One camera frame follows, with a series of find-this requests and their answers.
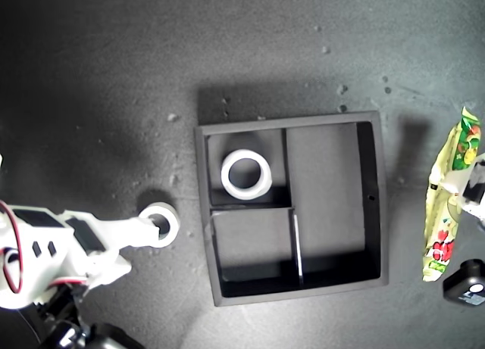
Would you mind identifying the red servo wire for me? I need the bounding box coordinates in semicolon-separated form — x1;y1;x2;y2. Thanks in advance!
0;201;24;295
52;276;91;288

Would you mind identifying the black compartment tray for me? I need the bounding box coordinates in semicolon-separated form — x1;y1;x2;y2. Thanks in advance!
193;110;390;307

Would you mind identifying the small white tape roll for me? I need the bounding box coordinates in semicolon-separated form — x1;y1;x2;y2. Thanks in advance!
138;201;180;248

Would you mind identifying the green red printed snack bar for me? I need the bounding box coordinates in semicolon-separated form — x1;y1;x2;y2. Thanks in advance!
421;106;482;283

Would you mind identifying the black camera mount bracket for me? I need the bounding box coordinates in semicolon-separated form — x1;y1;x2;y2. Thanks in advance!
20;282;95;349

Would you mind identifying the large white tape roll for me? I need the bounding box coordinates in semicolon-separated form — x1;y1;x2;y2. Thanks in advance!
220;148;273;201

